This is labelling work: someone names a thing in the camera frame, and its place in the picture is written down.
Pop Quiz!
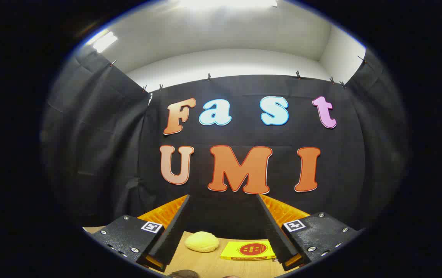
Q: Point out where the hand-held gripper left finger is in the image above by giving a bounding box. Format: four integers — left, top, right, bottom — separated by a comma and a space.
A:
89, 194, 191, 273

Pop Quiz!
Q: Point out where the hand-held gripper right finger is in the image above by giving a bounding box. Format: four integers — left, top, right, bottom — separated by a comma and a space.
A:
256, 193, 363, 272

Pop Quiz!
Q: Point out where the yellow bread plush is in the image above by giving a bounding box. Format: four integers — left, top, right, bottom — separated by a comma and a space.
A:
185, 231, 220, 253

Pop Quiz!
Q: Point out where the yellow book with red circle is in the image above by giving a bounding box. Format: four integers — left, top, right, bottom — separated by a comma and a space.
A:
220, 239, 276, 261

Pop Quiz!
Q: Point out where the ceiling light panel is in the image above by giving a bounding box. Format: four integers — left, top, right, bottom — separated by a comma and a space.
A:
86, 30, 119, 54

